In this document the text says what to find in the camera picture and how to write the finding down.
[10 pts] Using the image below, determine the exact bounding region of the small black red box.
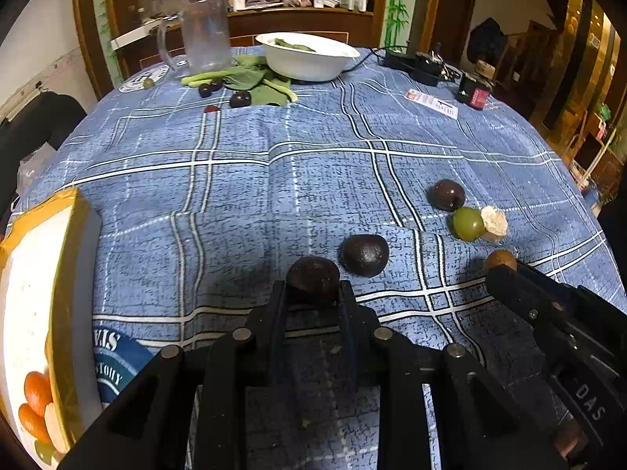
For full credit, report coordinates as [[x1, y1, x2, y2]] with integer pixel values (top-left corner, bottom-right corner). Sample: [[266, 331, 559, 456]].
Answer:
[[458, 72, 492, 110]]

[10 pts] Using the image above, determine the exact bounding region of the green bamboo decoration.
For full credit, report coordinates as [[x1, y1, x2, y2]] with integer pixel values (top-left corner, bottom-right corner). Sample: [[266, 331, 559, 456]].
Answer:
[[384, 0, 417, 52]]

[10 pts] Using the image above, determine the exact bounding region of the black jacket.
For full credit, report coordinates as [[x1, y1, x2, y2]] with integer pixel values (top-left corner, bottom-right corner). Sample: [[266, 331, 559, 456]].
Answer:
[[466, 17, 505, 64]]

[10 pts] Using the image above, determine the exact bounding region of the black chair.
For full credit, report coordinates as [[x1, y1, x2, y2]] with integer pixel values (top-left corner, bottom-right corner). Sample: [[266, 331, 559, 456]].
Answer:
[[0, 92, 88, 197]]

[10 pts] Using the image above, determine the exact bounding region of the brown wooden door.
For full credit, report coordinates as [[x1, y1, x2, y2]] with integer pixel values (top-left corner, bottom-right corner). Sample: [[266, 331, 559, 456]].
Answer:
[[431, 0, 478, 54]]

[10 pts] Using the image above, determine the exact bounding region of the green leafy vegetable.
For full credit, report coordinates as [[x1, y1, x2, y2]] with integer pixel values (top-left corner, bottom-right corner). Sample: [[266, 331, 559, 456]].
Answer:
[[181, 55, 299, 107]]

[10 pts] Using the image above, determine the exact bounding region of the blue plaid tablecloth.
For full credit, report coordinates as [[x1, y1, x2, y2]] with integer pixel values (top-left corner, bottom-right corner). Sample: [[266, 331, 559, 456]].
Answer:
[[10, 46, 627, 470]]

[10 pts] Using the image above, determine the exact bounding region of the black power strip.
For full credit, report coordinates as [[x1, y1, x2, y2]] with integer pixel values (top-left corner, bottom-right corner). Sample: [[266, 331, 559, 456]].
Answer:
[[382, 49, 417, 70]]

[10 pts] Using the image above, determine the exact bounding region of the white board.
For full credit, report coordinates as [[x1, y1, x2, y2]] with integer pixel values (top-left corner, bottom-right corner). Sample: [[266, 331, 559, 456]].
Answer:
[[112, 24, 163, 52]]

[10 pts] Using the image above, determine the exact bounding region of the clear plastic pitcher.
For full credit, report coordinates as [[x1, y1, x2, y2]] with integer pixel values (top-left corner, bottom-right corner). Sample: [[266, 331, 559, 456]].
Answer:
[[157, 0, 232, 74]]

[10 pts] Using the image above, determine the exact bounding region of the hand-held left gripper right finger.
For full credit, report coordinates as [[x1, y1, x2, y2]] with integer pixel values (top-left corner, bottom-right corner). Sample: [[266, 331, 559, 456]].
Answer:
[[338, 280, 569, 470]]

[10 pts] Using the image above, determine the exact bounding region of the small orange mandarin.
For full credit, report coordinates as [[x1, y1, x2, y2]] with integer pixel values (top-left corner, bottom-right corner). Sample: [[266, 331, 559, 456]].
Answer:
[[18, 403, 52, 444]]

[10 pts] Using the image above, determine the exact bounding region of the black cable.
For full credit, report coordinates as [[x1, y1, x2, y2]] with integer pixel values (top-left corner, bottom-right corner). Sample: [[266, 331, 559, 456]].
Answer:
[[343, 48, 389, 73]]

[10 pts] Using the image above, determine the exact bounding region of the black charger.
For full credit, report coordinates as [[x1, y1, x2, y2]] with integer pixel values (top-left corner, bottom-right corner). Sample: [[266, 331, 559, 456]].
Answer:
[[414, 51, 442, 86]]

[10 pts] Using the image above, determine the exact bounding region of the wooden cabinet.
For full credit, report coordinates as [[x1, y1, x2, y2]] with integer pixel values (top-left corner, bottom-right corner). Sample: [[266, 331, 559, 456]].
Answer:
[[72, 0, 444, 99]]

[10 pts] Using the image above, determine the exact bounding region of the large white yam chunk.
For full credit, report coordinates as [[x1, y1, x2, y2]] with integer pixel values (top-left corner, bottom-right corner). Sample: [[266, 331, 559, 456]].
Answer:
[[44, 401, 69, 454]]

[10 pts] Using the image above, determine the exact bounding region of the dark purple passion fruit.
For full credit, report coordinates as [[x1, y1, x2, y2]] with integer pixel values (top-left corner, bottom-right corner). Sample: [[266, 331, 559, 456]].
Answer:
[[339, 235, 390, 277], [428, 179, 466, 212], [286, 257, 341, 307]]

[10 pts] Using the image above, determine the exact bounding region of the white paper card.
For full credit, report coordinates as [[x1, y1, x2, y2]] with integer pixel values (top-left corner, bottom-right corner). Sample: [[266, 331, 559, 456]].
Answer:
[[406, 89, 458, 119]]

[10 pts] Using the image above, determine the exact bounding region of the white foam box yellow tape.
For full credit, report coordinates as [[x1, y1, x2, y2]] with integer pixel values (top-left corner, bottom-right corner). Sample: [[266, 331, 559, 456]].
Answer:
[[0, 188, 103, 470]]

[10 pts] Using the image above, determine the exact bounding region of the white bowl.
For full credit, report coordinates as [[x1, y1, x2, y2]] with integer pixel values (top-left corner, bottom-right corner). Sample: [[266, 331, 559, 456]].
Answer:
[[255, 32, 361, 81]]

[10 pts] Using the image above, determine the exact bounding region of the small brown kiwi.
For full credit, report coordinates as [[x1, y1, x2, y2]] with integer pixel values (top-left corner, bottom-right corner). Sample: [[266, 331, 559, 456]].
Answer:
[[483, 249, 517, 275]]

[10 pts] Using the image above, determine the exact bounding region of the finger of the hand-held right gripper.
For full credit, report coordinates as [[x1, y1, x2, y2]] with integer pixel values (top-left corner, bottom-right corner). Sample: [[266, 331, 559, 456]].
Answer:
[[486, 264, 579, 348], [516, 260, 627, 314]]

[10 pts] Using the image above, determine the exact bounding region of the large orange mandarin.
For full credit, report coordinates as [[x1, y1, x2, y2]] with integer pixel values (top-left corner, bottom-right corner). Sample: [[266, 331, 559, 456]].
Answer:
[[24, 372, 54, 409]]

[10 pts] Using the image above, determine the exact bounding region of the green leaf in bowl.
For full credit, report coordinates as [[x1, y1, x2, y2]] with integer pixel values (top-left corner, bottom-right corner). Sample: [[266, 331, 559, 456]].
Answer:
[[274, 38, 317, 52]]

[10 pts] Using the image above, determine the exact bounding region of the small white sugarcane chunk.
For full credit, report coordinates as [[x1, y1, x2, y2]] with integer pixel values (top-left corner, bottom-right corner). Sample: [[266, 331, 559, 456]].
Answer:
[[480, 206, 509, 244]]

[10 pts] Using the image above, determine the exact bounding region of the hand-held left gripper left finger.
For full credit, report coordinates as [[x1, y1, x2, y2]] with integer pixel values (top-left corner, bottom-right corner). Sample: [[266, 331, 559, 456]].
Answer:
[[59, 280, 295, 470]]

